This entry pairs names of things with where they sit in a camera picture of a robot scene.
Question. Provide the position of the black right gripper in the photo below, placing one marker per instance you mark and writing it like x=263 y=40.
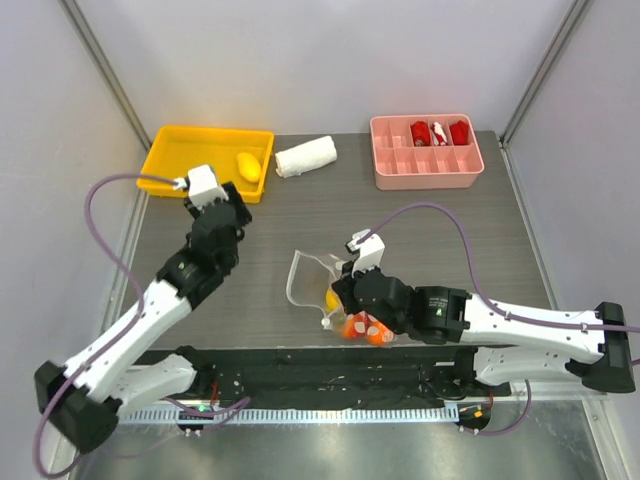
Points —
x=351 y=293

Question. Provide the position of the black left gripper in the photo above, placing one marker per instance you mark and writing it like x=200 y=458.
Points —
x=242 y=215

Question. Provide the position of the yellow fake mango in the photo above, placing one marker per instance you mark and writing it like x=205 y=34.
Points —
x=249 y=167

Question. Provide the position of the clear zip top bag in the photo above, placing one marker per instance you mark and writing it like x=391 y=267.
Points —
x=308 y=279

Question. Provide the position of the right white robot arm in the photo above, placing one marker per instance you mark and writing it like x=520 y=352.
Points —
x=508 y=342

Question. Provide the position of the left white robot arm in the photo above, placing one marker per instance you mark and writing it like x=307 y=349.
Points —
x=85 y=397

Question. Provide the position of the yellow fake lemon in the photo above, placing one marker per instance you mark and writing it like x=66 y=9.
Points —
x=332 y=300

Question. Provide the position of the yellow plastic tray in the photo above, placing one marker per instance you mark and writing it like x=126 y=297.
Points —
x=178 y=149

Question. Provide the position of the rolled white towel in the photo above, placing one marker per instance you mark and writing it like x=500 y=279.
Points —
x=306 y=157

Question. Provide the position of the pink divided organizer box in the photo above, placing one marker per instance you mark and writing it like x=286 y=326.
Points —
x=398 y=165

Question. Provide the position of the red white rolled cloth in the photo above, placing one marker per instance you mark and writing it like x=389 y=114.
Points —
x=439 y=135

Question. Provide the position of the red rolled cloth left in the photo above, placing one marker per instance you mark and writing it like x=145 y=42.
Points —
x=420 y=133

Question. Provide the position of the red rolled cloth right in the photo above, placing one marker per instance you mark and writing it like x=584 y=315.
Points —
x=459 y=131

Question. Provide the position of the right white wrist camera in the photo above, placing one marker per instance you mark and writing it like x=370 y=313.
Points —
x=367 y=249

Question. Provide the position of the perforated metal cable rail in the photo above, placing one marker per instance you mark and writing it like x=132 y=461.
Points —
x=172 y=415

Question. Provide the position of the grey aluminium corner rail left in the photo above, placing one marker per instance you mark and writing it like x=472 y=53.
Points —
x=86 y=35

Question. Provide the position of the grey aluminium corner rail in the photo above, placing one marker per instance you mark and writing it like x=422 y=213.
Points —
x=86 y=35
x=568 y=27

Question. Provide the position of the grey aluminium corner rail right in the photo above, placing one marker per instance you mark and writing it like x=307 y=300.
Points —
x=568 y=27

